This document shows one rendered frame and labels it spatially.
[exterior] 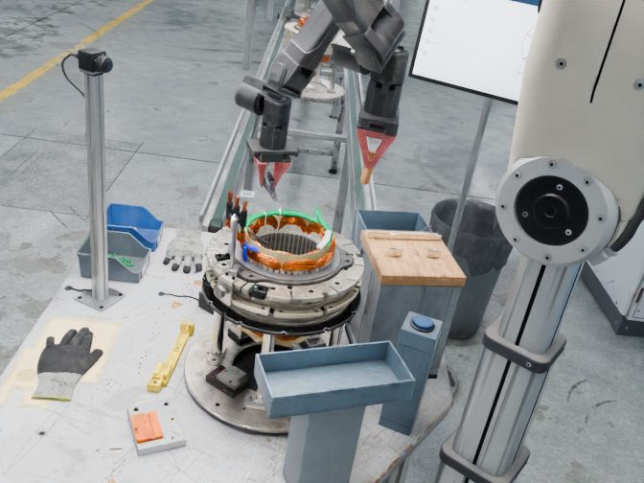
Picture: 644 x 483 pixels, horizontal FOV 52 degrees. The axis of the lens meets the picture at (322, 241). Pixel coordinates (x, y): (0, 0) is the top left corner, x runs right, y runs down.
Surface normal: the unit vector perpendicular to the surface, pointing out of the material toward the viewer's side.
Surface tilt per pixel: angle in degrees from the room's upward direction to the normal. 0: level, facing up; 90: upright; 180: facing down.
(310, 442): 90
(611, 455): 0
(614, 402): 0
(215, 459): 0
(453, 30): 83
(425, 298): 90
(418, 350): 90
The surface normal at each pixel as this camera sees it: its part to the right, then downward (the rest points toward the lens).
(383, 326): 0.17, 0.50
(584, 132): -0.62, 0.58
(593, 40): -0.61, 0.31
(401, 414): -0.36, 0.40
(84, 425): 0.14, -0.87
